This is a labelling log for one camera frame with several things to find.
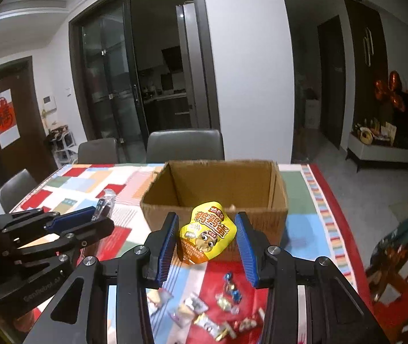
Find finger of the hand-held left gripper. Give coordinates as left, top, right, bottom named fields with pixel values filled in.
left=3, top=217, right=115, bottom=269
left=0, top=206, right=99, bottom=234

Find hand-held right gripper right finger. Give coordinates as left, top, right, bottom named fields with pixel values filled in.
left=234, top=212, right=391, bottom=344

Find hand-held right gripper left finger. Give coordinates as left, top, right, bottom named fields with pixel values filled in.
left=23, top=212, right=179, bottom=344

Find clear plastic snack packet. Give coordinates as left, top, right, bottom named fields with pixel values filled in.
left=91, top=188, right=116, bottom=223

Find yellow snack bag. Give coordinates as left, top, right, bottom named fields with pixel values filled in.
left=178, top=202, right=238, bottom=265

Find group of small candies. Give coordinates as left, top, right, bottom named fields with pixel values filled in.
left=147, top=270, right=267, bottom=341

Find brown cardboard box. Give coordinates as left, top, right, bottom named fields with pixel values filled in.
left=140, top=159, right=290, bottom=262

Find colourful patchwork tablecloth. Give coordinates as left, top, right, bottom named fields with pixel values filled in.
left=9, top=163, right=369, bottom=344

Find white shoe rack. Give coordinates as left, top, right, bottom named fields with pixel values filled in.
left=48, top=125, right=77, bottom=165

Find narrow grey dining chair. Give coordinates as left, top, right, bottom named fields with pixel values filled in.
left=77, top=138, right=119, bottom=165

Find wide grey dining chair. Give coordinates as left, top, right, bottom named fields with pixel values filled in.
left=146, top=129, right=225, bottom=163

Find brown wooden door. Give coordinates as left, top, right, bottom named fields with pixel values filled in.
left=0, top=57, right=58, bottom=187

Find red and white door poster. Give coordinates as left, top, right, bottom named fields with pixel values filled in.
left=0, top=88, right=21, bottom=149

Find dark framed sliding glass door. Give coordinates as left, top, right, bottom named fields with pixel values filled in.
left=68, top=0, right=221, bottom=151

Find brown wooden chair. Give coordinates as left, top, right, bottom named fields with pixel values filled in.
left=365, top=229, right=408, bottom=334

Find white hallway box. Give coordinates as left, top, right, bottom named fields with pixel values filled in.
left=304, top=98, right=321, bottom=130

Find red cloth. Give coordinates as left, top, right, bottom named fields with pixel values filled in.
left=369, top=294, right=408, bottom=335

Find white low cabinet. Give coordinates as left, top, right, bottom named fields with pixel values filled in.
left=345, top=132, right=408, bottom=173

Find gift packages on cabinet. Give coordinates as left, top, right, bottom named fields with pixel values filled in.
left=354, top=118, right=398, bottom=146

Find dark hallway door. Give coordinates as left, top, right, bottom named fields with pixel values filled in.
left=317, top=16, right=348, bottom=151

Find tall dark cabinet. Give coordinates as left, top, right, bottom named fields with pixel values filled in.
left=344, top=0, right=394, bottom=140

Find orange foil balloons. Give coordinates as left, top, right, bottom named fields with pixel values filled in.
left=374, top=71, right=407, bottom=112

